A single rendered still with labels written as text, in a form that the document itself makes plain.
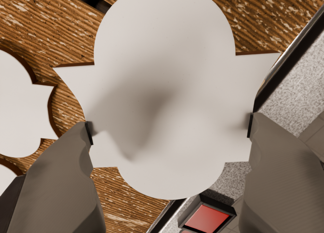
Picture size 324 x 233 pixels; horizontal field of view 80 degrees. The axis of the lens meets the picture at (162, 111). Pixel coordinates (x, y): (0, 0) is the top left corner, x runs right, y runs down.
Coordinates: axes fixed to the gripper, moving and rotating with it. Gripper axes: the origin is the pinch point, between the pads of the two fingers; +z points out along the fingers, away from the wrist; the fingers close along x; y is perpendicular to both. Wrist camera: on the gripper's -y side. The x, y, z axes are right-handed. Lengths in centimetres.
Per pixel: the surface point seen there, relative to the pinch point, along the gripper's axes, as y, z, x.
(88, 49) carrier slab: -2.6, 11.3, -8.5
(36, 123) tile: 5.5, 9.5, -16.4
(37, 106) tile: 3.2, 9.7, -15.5
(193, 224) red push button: 28.7, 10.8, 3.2
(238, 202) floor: 143, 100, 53
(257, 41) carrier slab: -2.1, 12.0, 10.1
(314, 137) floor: 82, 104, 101
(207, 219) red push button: 27.7, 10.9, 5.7
